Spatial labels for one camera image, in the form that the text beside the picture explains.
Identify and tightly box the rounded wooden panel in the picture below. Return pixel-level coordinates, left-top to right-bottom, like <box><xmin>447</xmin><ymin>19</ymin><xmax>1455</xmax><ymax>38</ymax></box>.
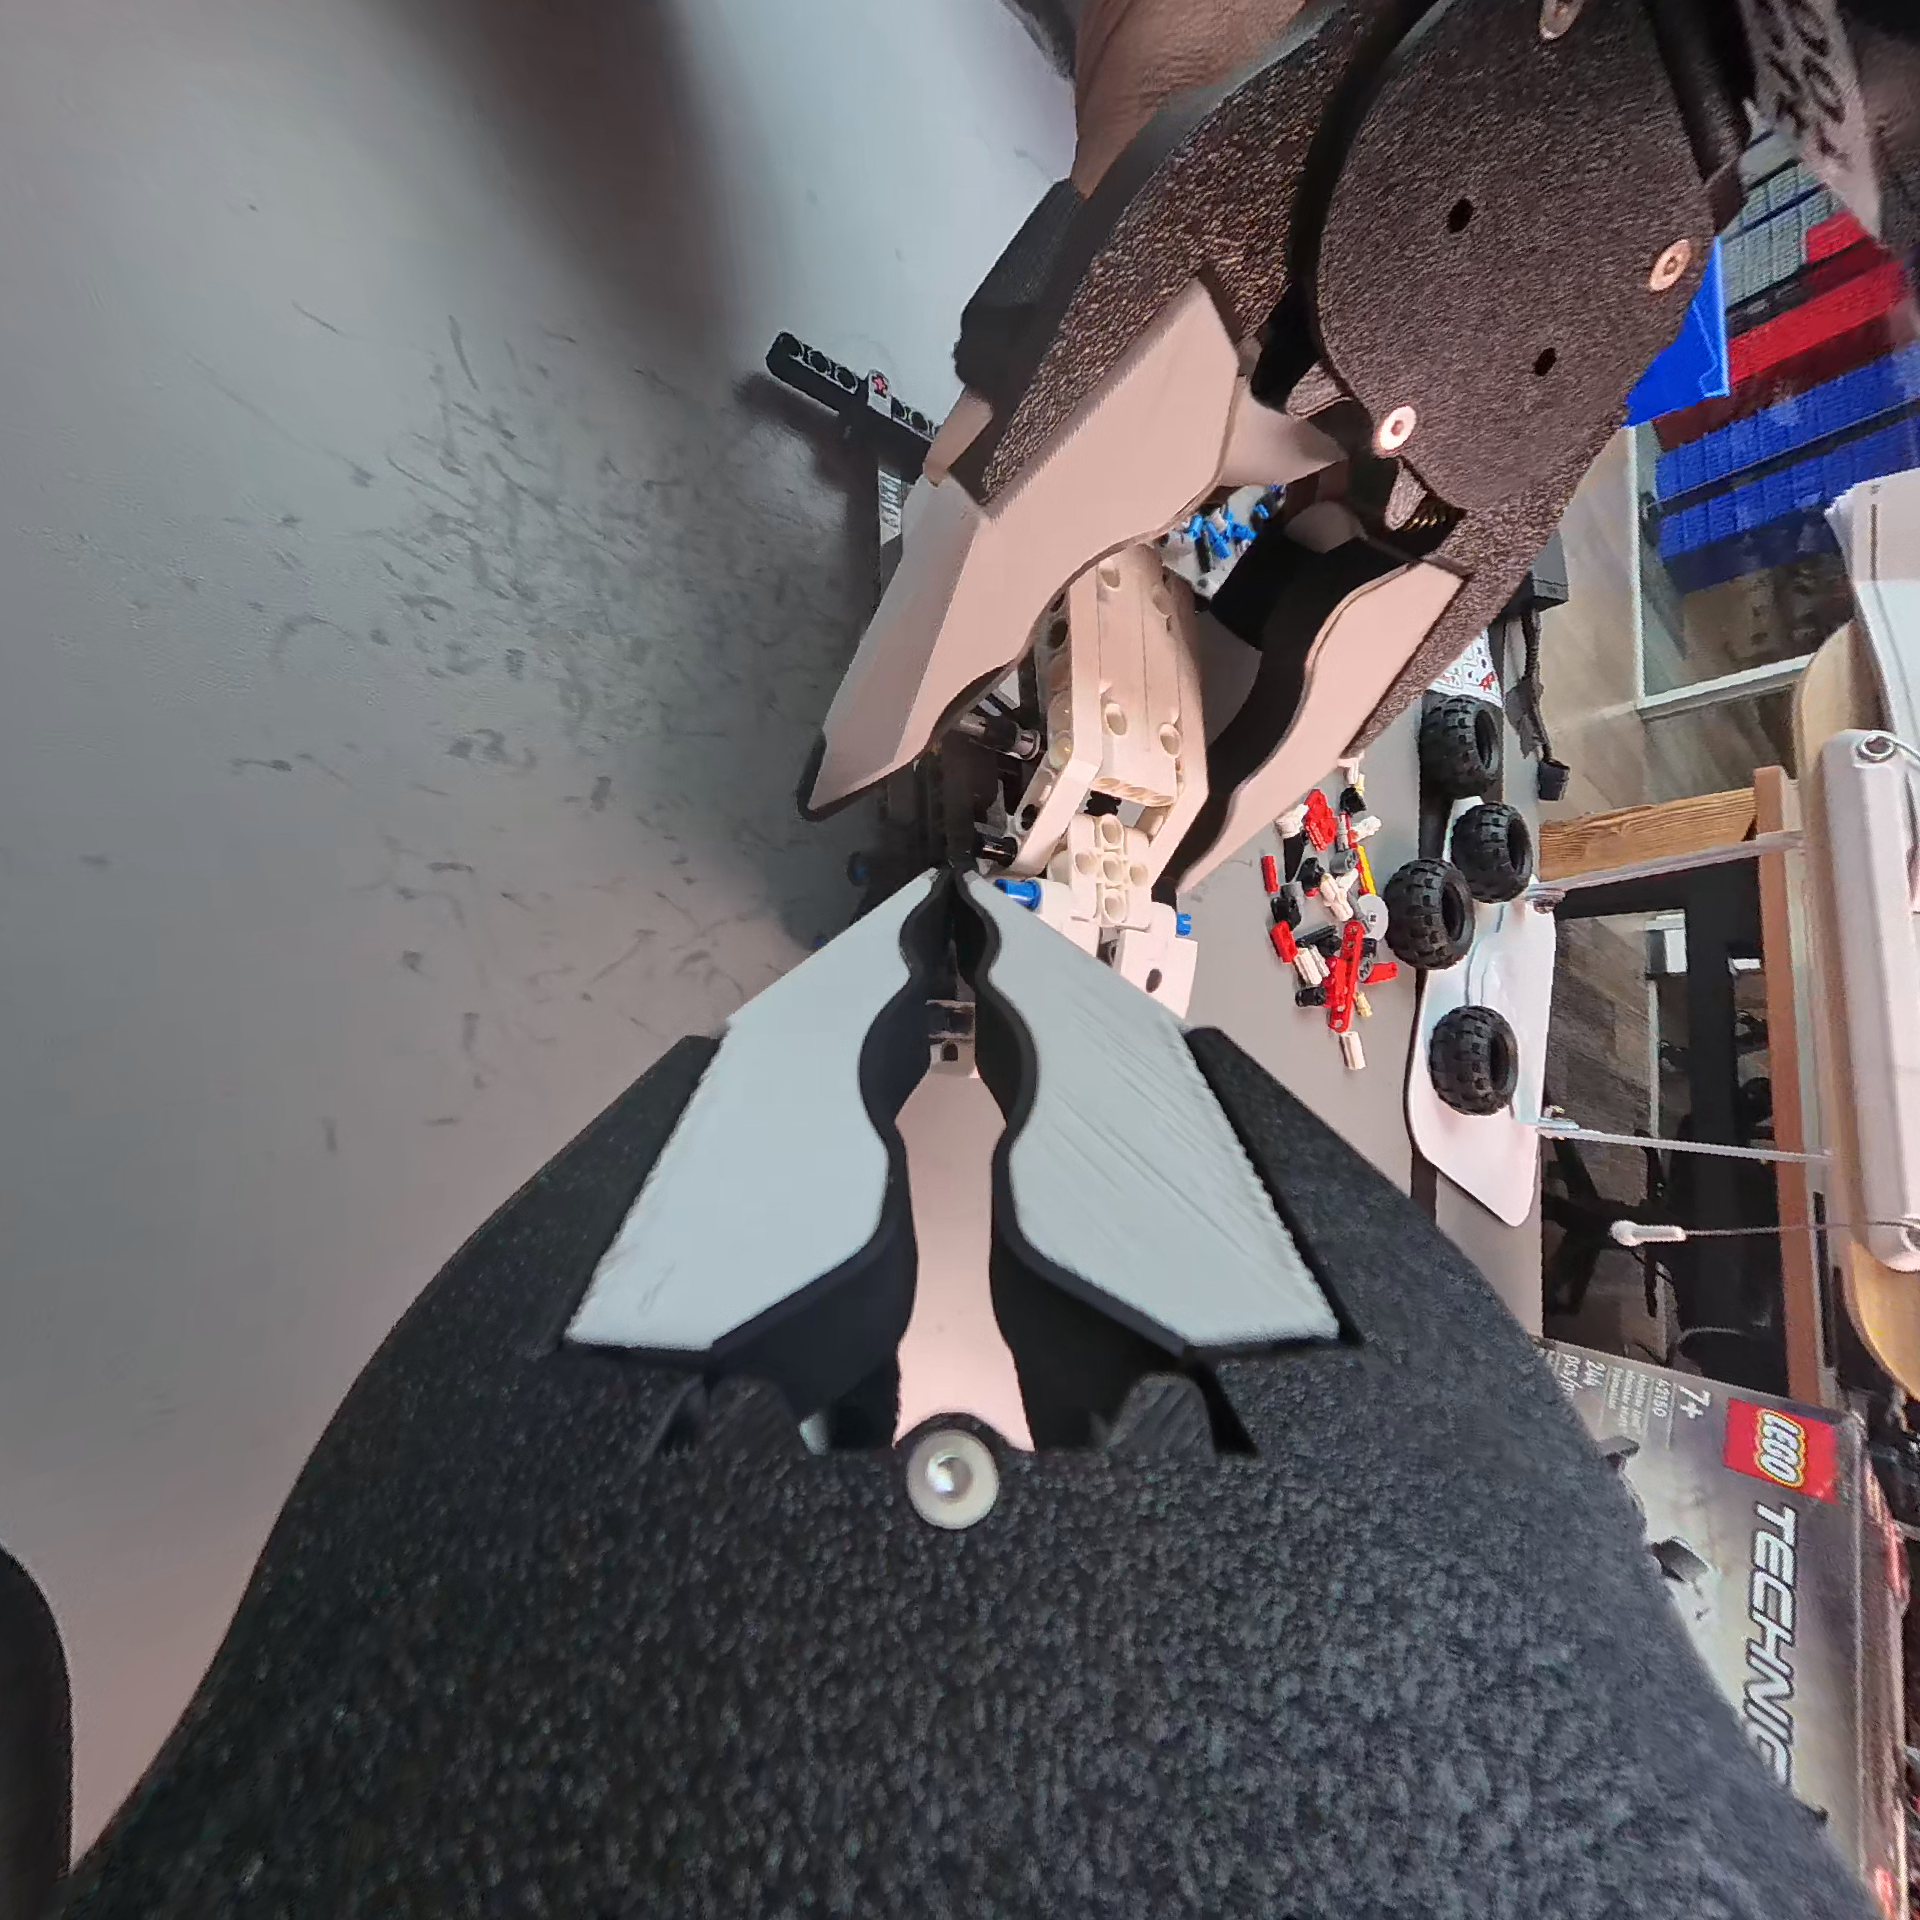
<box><xmin>1792</xmin><ymin>614</ymin><xmax>1920</xmax><ymax>1404</ymax></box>

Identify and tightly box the black padded cushion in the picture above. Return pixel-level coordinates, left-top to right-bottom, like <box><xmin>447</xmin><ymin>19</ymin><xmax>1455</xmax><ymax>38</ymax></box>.
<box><xmin>0</xmin><ymin>1546</ymin><xmax>78</xmax><ymax>1920</ymax></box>

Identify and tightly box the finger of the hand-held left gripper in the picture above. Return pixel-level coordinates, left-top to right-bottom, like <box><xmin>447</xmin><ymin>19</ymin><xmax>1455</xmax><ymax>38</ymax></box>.
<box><xmin>800</xmin><ymin>279</ymin><xmax>1353</xmax><ymax>822</ymax></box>
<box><xmin>1166</xmin><ymin>538</ymin><xmax>1470</xmax><ymax>897</ymax></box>

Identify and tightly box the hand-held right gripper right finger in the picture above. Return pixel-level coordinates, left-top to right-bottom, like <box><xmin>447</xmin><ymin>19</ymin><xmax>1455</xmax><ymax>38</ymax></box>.
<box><xmin>964</xmin><ymin>873</ymin><xmax>1347</xmax><ymax>1363</ymax></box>

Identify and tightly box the white lamp base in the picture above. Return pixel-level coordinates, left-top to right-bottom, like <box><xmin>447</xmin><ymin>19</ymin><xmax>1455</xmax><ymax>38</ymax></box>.
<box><xmin>1409</xmin><ymin>897</ymin><xmax>1558</xmax><ymax>1228</ymax></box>

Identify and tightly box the building instruction booklet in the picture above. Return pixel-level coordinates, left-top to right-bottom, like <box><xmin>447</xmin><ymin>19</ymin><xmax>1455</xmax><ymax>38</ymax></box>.
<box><xmin>1823</xmin><ymin>475</ymin><xmax>1920</xmax><ymax>723</ymax></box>

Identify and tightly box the grey desk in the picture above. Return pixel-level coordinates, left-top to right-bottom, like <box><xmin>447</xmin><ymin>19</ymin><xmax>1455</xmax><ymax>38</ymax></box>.
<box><xmin>0</xmin><ymin>0</ymin><xmax>1547</xmax><ymax>1877</ymax></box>

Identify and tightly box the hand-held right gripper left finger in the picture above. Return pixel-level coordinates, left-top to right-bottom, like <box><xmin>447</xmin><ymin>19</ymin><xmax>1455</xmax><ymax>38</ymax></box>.
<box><xmin>565</xmin><ymin>868</ymin><xmax>964</xmax><ymax>1351</ymax></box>

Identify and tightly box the black rubber tyre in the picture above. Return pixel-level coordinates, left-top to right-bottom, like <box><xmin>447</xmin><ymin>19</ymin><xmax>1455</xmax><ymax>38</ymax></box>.
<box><xmin>1446</xmin><ymin>802</ymin><xmax>1535</xmax><ymax>905</ymax></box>
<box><xmin>1427</xmin><ymin>1005</ymin><xmax>1521</xmax><ymax>1114</ymax></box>
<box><xmin>1381</xmin><ymin>858</ymin><xmax>1480</xmax><ymax>969</ymax></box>
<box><xmin>1416</xmin><ymin>693</ymin><xmax>1507</xmax><ymax>801</ymax></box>

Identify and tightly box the frosted glass partition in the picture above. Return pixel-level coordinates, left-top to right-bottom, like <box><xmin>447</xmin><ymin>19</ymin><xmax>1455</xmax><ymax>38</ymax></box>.
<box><xmin>1627</xmin><ymin>133</ymin><xmax>1920</xmax><ymax>714</ymax></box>

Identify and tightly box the person's left hand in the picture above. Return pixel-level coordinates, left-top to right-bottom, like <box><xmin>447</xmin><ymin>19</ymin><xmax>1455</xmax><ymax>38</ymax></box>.
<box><xmin>1069</xmin><ymin>0</ymin><xmax>1310</xmax><ymax>200</ymax></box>

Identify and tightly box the white toy truck model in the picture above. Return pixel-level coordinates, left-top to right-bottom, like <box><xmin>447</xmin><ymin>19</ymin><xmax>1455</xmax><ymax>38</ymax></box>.
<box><xmin>765</xmin><ymin>329</ymin><xmax>1209</xmax><ymax>1074</ymax></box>

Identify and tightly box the black toy set box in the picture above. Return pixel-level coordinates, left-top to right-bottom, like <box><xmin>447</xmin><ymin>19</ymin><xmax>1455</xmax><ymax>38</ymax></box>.
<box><xmin>1539</xmin><ymin>1337</ymin><xmax>1920</xmax><ymax>1920</ymax></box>

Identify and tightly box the white lamp pull switch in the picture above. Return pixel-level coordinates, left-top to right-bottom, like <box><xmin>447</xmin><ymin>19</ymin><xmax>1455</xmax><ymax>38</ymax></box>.
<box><xmin>1607</xmin><ymin>1219</ymin><xmax>1920</xmax><ymax>1250</ymax></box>

